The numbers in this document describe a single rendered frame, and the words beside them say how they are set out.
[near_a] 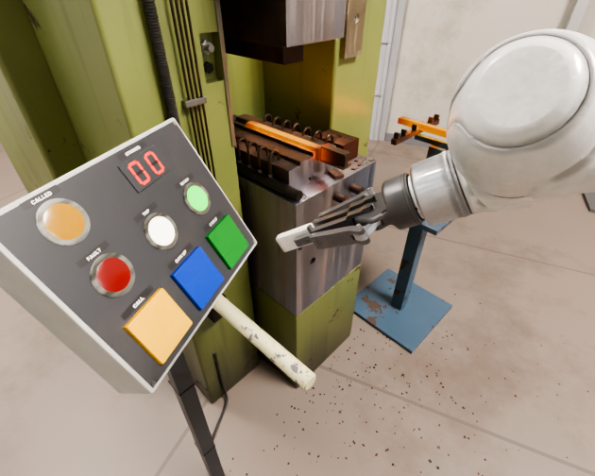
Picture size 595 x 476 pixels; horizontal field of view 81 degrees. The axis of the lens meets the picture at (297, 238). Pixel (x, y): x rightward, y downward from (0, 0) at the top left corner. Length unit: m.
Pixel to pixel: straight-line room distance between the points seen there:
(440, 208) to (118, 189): 0.43
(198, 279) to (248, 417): 1.04
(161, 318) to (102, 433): 1.19
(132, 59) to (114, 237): 0.40
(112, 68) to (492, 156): 0.68
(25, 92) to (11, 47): 0.10
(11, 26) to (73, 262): 0.81
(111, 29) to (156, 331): 0.54
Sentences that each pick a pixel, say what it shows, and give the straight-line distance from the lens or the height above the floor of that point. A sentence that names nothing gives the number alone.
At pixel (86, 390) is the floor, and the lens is 1.82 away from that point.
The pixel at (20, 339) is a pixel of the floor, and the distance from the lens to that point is 2.18.
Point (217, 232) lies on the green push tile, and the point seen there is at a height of 1.04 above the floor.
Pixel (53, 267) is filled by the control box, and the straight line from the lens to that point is 0.48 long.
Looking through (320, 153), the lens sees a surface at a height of 1.00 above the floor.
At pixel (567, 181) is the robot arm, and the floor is 1.28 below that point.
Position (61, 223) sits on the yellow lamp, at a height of 1.16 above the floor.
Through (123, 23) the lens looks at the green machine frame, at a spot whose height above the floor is 1.33.
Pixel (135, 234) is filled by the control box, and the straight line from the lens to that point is 0.53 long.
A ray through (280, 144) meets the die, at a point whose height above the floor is 0.99.
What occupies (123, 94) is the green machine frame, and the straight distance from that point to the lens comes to 0.81.
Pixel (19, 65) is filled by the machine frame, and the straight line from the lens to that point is 1.21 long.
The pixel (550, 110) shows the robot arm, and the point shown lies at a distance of 0.27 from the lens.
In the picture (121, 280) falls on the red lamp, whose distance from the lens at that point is 0.51.
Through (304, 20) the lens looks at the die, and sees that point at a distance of 0.88.
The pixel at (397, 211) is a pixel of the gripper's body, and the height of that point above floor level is 1.15.
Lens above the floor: 1.40
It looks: 38 degrees down
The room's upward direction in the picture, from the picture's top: straight up
